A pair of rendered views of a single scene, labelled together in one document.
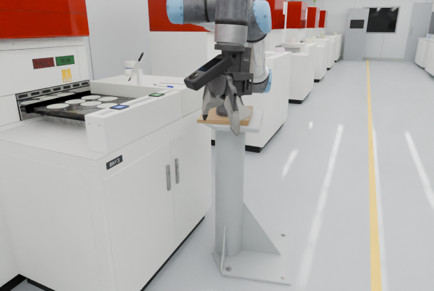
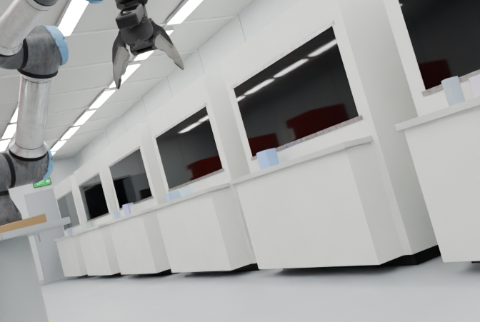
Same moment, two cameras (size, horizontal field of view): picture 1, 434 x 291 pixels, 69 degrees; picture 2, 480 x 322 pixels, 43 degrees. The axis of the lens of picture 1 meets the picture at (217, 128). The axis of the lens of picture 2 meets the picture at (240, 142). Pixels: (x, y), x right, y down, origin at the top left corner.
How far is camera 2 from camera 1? 1.09 m
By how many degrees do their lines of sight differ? 57
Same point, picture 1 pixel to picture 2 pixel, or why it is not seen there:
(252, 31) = (51, 58)
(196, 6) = not seen: outside the picture
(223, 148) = (11, 283)
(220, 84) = (143, 28)
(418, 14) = (37, 209)
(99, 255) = not seen: outside the picture
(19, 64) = not seen: outside the picture
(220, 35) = not seen: outside the picture
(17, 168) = not seen: outside the picture
